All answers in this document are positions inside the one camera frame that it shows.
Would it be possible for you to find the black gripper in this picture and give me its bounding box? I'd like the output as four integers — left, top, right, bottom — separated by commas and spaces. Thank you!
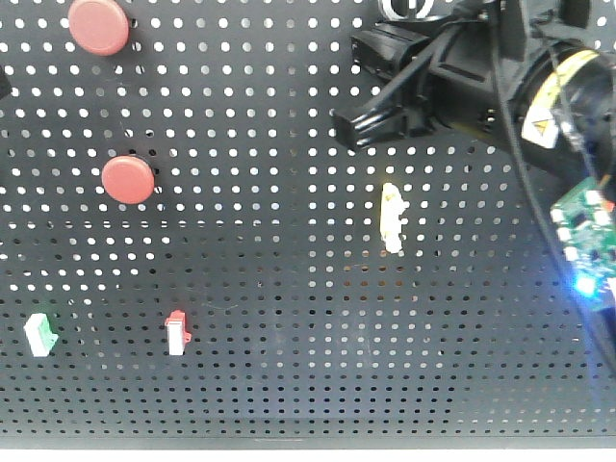
331, 1, 566, 151

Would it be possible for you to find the black perforated pegboard panel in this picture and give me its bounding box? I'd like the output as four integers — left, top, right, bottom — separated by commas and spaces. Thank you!
1, 1, 615, 449

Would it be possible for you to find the green white rocker switch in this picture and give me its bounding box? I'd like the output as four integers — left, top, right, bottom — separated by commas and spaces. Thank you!
23, 313, 59, 357

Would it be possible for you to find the green circuit board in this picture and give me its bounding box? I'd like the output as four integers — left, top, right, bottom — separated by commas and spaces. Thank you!
550, 177, 615, 311

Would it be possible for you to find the red white rocker switch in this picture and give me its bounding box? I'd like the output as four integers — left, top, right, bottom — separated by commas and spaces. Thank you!
165, 310, 192, 356

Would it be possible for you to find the yellow toggle switch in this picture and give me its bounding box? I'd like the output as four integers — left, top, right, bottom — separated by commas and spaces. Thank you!
379, 182, 407, 253

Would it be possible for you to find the upper red round push button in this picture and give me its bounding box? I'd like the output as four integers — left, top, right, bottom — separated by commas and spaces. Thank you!
67, 0, 129, 56

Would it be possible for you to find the black arm gripper tip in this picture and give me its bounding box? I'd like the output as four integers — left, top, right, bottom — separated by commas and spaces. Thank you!
0, 65, 13, 99

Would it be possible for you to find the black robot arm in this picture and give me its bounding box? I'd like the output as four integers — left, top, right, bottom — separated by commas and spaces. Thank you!
332, 1, 615, 199

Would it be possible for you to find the black white selector switch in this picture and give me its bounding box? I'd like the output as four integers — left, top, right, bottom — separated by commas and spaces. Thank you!
377, 0, 435, 21

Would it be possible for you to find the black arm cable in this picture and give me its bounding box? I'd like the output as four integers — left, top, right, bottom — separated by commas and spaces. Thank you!
488, 0, 616, 372

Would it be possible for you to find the lower red round push button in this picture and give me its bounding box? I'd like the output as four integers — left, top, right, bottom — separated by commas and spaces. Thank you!
101, 155, 155, 204

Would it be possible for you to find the white standing desk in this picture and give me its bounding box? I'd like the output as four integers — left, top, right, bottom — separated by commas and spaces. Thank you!
1, 449, 615, 462

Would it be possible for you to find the red round push button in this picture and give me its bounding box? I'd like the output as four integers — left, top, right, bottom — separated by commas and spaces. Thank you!
101, 155, 155, 204
67, 0, 129, 56

